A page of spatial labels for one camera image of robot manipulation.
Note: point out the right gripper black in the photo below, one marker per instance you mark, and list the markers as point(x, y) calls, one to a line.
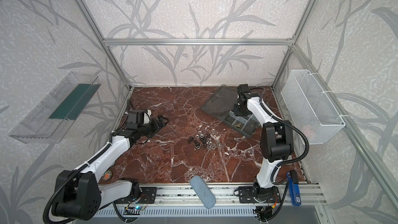
point(238, 110)

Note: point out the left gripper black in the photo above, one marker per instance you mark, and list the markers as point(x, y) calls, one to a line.
point(153, 124)

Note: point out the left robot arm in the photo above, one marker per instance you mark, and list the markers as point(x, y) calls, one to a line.
point(78, 194)

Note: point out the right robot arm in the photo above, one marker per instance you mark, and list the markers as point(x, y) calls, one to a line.
point(276, 138)

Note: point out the grey plastic organizer box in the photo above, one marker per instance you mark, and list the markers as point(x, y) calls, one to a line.
point(220, 105)

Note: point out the blue box cutter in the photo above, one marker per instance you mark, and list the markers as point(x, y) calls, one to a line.
point(294, 190)

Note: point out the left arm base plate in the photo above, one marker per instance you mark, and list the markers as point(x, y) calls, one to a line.
point(146, 196)

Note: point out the white wire mesh basket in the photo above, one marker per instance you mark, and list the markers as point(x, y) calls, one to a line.
point(310, 107)

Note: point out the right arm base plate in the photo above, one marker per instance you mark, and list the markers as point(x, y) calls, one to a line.
point(254, 194)

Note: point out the clear plastic wall tray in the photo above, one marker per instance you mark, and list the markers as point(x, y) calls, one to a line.
point(52, 118)

